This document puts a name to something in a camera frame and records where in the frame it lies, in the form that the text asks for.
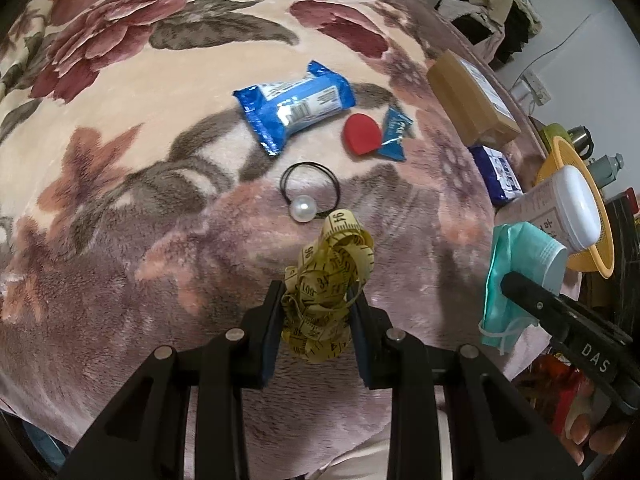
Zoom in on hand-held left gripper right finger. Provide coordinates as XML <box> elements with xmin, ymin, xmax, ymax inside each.
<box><xmin>347</xmin><ymin>282</ymin><xmax>586</xmax><ymax>480</ymax></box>

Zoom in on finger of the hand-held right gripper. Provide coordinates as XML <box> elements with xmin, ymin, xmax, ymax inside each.
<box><xmin>500</xmin><ymin>271</ymin><xmax>633</xmax><ymax>346</ymax></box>

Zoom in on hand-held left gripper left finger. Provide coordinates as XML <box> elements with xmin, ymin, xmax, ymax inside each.
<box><xmin>57</xmin><ymin>280</ymin><xmax>286</xmax><ymax>480</ymax></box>

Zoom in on teal face mask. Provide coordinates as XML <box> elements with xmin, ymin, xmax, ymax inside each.
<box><xmin>479</xmin><ymin>222</ymin><xmax>571</xmax><ymax>356</ymax></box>

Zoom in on yellow measuring tape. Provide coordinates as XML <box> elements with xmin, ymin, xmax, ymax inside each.
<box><xmin>280</xmin><ymin>209</ymin><xmax>376</xmax><ymax>363</ymax></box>

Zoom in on black pearl hair tie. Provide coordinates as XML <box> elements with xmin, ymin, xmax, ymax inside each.
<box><xmin>280</xmin><ymin>161</ymin><xmax>342</xmax><ymax>222</ymax></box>

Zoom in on person's right hand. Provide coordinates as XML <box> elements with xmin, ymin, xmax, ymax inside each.
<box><xmin>565</xmin><ymin>400</ymin><xmax>631</xmax><ymax>466</ymax></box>

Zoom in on red plastic packet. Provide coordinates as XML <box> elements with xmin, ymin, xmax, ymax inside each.
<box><xmin>520</xmin><ymin>355</ymin><xmax>591</xmax><ymax>441</ymax></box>

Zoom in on white labelled jar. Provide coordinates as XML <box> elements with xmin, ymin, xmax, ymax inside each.
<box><xmin>495</xmin><ymin>165</ymin><xmax>601</xmax><ymax>253</ymax></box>

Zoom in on dark blue tissue packet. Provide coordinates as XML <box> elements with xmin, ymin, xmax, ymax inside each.
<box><xmin>468</xmin><ymin>144</ymin><xmax>524</xmax><ymax>207</ymax></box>

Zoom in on grey green bottle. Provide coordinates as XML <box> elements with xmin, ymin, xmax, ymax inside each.
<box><xmin>587</xmin><ymin>152</ymin><xmax>626</xmax><ymax>196</ymax></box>

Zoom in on yellow plastic basket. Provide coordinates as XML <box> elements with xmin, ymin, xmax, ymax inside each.
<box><xmin>535</xmin><ymin>135</ymin><xmax>615</xmax><ymax>280</ymax></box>

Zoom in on steel kettle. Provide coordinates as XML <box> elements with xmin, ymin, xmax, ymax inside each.
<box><xmin>567</xmin><ymin>125</ymin><xmax>596</xmax><ymax>161</ymax></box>

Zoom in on green plastic bowl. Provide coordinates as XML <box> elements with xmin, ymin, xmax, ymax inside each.
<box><xmin>539</xmin><ymin>122</ymin><xmax>576</xmax><ymax>153</ymax></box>

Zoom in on brown cardboard box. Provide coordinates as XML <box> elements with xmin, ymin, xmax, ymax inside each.
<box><xmin>426</xmin><ymin>50</ymin><xmax>522</xmax><ymax>147</ymax></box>

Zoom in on white power strip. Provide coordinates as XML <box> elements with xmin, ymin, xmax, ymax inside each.
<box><xmin>517</xmin><ymin>71</ymin><xmax>551</xmax><ymax>107</ymax></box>

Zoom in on small blue sachet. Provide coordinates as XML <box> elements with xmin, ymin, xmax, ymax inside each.
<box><xmin>376</xmin><ymin>106</ymin><xmax>414</xmax><ymax>162</ymax></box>

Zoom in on large blue snack packet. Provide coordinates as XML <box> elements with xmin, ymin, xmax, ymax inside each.
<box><xmin>232</xmin><ymin>60</ymin><xmax>357</xmax><ymax>158</ymax></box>

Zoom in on pile of clothes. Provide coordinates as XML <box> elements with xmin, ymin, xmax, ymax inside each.
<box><xmin>435</xmin><ymin>0</ymin><xmax>543</xmax><ymax>68</ymax></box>

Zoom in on black wall cable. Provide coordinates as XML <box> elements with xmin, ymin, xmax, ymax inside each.
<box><xmin>522</xmin><ymin>10</ymin><xmax>598</xmax><ymax>78</ymax></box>

